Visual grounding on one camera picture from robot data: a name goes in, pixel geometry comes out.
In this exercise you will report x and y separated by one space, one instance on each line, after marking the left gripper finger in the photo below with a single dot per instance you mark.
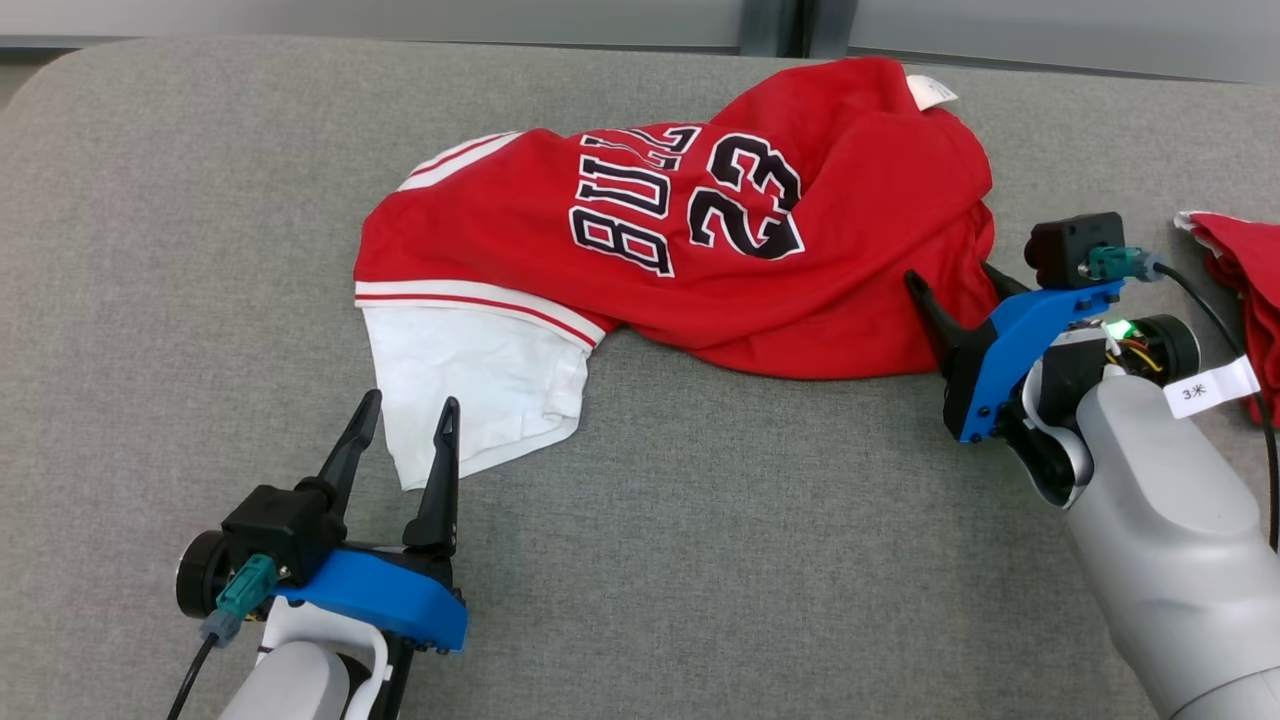
350 450
440 500

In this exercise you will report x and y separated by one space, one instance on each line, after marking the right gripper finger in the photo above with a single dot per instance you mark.
945 330
1003 285

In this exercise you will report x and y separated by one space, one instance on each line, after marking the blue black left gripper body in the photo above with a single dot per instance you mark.
390 600

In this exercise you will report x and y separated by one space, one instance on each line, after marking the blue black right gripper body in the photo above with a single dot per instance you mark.
1000 360

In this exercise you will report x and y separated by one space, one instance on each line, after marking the red jersey with white undershirt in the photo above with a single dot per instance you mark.
520 220

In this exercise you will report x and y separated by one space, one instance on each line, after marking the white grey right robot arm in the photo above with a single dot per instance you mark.
1160 540

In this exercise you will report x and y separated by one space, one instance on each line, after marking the folded red knit garment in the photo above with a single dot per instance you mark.
1255 270

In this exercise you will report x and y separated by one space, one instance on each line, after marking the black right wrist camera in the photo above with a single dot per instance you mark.
1070 245

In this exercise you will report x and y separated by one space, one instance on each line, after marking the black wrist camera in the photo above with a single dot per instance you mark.
1070 245
280 525

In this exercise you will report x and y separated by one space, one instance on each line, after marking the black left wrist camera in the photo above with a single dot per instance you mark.
280 525

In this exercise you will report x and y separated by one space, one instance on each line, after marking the grey slotted partition post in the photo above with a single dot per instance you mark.
770 25

